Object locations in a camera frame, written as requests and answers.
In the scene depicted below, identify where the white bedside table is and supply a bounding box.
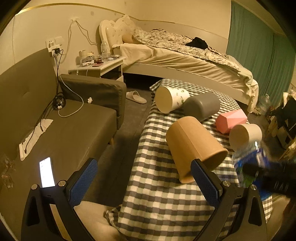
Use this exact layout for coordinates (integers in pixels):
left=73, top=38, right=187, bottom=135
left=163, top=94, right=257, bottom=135
left=68, top=57, right=125, bottom=82

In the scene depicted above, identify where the beige slipper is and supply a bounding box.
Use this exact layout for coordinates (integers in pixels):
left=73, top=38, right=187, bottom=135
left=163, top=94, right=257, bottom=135
left=126, top=90, right=147, bottom=104

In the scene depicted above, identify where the dark grey sofa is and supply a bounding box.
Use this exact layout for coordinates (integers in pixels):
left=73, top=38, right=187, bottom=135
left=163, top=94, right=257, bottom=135
left=1, top=49, right=126, bottom=238

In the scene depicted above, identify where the wall power socket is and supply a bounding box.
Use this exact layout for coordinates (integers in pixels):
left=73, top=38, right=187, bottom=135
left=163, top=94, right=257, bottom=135
left=46, top=36, right=64, bottom=52

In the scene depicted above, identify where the white charging cable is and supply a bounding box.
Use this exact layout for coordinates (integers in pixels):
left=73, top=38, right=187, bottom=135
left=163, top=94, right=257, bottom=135
left=55, top=19, right=98, bottom=118

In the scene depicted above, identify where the pink faceted cup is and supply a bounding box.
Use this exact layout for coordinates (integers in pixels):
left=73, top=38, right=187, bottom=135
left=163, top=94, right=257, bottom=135
left=216, top=109, right=247, bottom=134

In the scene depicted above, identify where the clear water jug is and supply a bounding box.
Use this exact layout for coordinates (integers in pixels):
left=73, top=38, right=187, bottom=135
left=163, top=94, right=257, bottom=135
left=256, top=93, right=271, bottom=115

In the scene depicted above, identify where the brown paper cup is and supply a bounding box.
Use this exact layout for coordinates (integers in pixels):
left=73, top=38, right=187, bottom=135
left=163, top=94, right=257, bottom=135
left=166, top=116, right=228, bottom=184

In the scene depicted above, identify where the glowing smartphone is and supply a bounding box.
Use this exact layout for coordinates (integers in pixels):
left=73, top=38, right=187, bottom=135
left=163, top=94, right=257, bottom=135
left=39, top=157, right=55, bottom=188

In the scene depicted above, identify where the white paper strip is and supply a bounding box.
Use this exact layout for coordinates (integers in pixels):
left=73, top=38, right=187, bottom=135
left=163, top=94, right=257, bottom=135
left=18, top=119, right=53, bottom=161

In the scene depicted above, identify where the clear water bottle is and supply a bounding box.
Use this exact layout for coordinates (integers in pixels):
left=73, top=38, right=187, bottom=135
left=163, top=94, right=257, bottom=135
left=101, top=40, right=109, bottom=62

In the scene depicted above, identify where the checkered tablecloth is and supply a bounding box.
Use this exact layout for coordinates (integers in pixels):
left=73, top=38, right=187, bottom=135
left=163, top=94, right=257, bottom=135
left=105, top=78, right=273, bottom=241

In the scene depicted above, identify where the white printed paper cup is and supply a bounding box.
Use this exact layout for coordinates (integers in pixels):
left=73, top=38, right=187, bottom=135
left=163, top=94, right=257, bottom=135
left=154, top=86, right=190, bottom=114

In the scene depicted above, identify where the patterned duvet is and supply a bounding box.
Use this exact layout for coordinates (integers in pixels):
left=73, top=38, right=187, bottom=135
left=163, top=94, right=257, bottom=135
left=132, top=28, right=239, bottom=72

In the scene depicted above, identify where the grey plastic cup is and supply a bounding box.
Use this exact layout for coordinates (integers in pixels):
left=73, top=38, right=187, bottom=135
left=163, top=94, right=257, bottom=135
left=183, top=92, right=220, bottom=122

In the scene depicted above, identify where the green curtain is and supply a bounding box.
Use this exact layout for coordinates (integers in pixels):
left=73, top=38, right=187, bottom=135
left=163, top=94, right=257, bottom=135
left=226, top=1, right=295, bottom=106

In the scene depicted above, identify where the chair with clothes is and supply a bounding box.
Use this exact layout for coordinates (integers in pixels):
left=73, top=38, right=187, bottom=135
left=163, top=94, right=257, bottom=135
left=268, top=89, right=295, bottom=161

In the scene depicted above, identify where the beige plastic cup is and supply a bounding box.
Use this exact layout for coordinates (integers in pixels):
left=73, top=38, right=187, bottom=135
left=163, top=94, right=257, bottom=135
left=229, top=123, right=262, bottom=151

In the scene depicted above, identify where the white pillow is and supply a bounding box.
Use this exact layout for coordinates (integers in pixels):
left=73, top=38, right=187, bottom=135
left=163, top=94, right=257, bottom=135
left=114, top=14, right=142, bottom=45

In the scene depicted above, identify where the black garment on bed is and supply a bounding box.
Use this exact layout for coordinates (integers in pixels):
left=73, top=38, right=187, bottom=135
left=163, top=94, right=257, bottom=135
left=186, top=37, right=208, bottom=50

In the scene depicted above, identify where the blue plastic bottle cup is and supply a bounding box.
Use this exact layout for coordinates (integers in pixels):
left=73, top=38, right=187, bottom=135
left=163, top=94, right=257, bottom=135
left=232, top=141, right=271, bottom=201

